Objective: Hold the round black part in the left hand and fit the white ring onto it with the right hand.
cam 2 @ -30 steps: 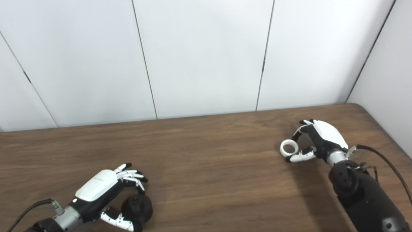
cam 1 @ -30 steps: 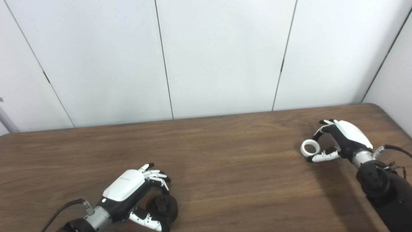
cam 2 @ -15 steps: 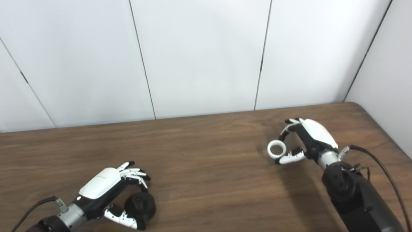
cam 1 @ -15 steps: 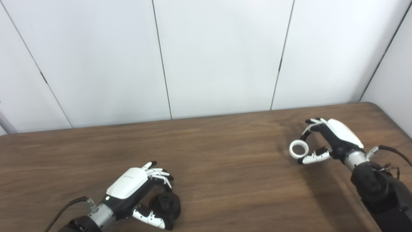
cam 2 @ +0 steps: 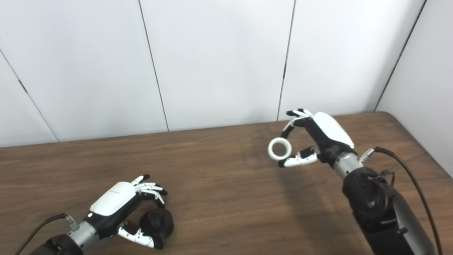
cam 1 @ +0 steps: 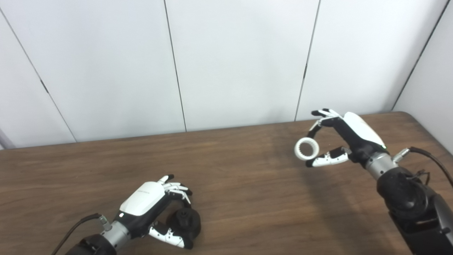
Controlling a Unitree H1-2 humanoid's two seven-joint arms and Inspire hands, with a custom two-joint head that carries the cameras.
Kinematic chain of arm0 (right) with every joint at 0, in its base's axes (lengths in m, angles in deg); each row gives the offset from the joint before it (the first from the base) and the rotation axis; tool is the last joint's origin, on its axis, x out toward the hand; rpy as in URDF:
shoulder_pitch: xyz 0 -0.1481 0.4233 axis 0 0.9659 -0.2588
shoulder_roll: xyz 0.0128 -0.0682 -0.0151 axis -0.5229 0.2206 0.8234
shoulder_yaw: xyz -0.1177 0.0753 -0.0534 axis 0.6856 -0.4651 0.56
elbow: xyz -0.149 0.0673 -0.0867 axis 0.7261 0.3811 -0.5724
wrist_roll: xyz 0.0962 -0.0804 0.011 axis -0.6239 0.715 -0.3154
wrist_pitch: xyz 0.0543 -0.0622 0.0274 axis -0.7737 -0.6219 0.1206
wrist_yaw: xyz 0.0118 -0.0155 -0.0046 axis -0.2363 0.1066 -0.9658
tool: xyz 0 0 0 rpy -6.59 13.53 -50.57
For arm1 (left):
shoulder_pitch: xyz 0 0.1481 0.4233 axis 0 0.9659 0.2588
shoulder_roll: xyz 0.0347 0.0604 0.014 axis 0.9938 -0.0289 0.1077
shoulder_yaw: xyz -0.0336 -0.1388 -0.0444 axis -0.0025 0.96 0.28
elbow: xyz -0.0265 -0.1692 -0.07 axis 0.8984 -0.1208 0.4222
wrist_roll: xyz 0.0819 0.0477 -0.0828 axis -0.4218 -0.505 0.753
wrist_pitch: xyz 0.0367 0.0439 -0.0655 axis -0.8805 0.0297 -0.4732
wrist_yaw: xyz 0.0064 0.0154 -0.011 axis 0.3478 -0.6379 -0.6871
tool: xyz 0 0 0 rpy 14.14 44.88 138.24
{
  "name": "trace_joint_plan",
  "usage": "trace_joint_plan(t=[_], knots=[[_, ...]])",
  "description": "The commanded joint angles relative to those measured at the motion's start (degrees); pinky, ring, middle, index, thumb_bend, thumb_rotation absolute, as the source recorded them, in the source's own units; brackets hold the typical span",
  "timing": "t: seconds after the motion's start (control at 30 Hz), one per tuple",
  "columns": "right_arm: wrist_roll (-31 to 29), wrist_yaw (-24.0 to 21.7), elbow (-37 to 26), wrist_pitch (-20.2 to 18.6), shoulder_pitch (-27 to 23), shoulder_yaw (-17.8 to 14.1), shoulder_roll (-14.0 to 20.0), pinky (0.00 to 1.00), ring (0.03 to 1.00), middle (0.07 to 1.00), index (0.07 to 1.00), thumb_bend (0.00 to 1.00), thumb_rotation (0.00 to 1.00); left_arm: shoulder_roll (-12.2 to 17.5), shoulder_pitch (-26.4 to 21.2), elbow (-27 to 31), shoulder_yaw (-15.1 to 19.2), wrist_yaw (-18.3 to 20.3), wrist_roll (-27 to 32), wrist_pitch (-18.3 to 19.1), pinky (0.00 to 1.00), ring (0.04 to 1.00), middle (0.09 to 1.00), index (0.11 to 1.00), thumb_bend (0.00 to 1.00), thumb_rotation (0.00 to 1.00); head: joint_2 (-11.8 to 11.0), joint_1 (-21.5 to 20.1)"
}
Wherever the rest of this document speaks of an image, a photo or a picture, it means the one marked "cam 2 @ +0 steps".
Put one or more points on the round black plastic part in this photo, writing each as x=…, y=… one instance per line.
x=159, y=223

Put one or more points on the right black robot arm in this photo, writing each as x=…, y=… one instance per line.
x=382, y=212

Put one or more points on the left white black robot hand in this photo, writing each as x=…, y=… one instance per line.
x=113, y=202

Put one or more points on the black wall panel clip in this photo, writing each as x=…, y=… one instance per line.
x=23, y=86
x=284, y=71

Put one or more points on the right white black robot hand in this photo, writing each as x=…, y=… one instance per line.
x=331, y=132

